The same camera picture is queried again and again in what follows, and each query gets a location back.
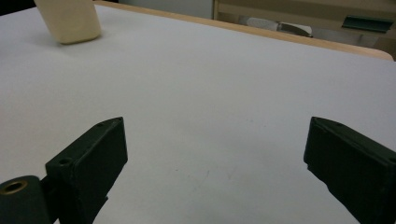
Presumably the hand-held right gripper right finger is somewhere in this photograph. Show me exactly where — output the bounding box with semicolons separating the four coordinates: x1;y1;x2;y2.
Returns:
303;116;396;224

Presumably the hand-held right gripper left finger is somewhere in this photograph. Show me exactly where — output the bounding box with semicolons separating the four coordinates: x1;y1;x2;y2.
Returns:
45;116;129;224

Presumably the cream plastic cup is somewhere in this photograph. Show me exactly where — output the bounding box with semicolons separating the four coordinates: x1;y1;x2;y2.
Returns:
33;0;103;45

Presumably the dark green tray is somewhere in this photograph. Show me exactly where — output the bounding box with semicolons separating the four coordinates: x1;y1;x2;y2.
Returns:
341;14;394;34

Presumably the wooden shelf unit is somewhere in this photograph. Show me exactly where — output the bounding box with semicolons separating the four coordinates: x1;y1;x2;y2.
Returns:
212;0;396;61

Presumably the white cloth bundle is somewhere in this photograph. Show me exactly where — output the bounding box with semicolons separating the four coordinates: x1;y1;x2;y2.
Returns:
238;16;314;38

